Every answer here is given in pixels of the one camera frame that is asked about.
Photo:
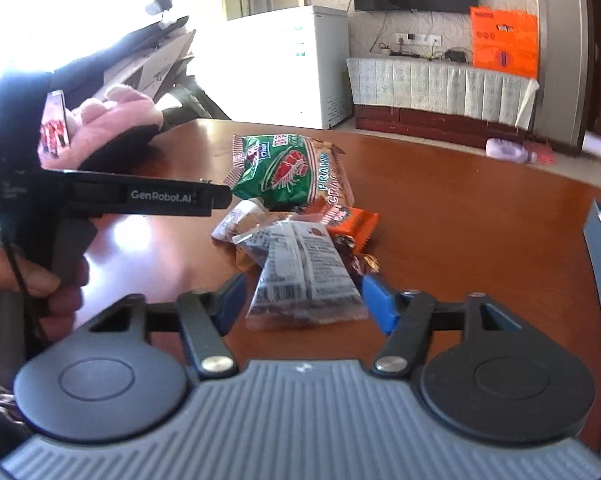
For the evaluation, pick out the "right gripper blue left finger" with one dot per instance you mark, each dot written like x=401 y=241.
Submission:
x=205 y=318

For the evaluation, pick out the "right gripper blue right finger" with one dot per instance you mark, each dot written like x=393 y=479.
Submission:
x=405 y=319

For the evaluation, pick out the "orange wafer snack packet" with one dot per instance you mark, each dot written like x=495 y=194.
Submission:
x=343 y=220

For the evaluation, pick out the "clear black-print snack packet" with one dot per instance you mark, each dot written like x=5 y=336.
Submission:
x=303 y=280

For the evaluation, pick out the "green prawn cracker bag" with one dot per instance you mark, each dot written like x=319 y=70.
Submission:
x=288 y=171

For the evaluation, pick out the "person's left hand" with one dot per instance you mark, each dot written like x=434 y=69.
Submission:
x=64 y=300

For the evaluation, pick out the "small brown candy wrapper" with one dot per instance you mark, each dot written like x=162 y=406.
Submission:
x=356 y=263

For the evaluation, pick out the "smartphone with red screen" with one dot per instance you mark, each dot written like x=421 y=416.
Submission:
x=54 y=131

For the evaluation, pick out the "folded grey chair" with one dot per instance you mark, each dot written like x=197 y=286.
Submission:
x=153 y=60

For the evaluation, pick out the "purple detergent bottle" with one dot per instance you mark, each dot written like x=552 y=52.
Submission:
x=508 y=151

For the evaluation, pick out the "dark red TV cabinet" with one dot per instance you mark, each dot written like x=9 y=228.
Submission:
x=453 y=129

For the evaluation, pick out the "white lace cabinet cloth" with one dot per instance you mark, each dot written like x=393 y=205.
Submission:
x=443 y=88

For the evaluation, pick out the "white chest freezer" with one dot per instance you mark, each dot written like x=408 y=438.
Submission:
x=285 y=67

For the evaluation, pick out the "black router box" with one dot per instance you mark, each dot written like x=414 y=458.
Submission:
x=456 y=56

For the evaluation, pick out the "orange gift box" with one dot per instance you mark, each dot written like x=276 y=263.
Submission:
x=505 y=40

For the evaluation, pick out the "white wall power strip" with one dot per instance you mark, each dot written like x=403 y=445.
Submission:
x=420 y=40

